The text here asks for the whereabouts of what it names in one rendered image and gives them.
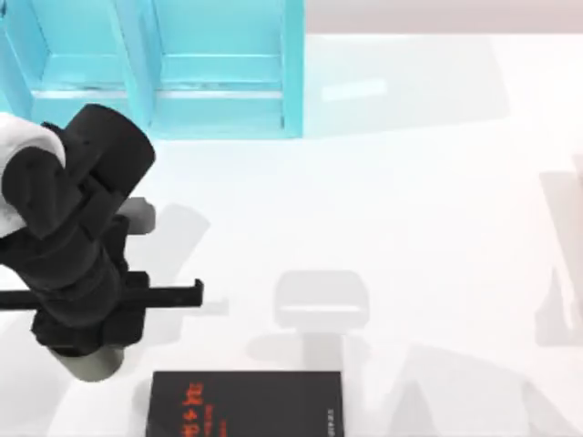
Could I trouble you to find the black book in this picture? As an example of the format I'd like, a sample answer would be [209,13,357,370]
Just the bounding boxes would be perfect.
[145,370,344,437]

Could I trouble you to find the light blue rack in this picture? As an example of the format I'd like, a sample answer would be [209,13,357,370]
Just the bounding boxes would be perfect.
[0,0,306,140]

